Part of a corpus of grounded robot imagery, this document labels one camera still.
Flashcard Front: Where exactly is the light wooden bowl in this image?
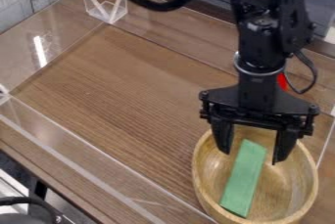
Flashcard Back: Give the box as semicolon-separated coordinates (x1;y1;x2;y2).
192;126;319;224

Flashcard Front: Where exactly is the green rectangular block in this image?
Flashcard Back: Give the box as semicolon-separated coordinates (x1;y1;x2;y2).
220;139;267;218

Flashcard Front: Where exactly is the red plush strawberry toy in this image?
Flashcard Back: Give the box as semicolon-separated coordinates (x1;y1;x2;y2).
278;72;288;91

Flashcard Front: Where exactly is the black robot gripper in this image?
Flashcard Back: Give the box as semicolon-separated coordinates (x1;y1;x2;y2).
199;73;319;164

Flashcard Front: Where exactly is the clear acrylic corner bracket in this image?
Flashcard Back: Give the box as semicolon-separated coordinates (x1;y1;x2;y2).
83;0;129;24

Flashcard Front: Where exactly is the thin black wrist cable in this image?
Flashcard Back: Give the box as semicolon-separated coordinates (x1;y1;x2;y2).
283;50;319;95

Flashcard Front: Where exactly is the clear acrylic table barrier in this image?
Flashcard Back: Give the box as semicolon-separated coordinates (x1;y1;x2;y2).
0;0;335;224

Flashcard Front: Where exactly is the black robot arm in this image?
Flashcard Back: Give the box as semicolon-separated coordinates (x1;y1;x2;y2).
130;0;319;163

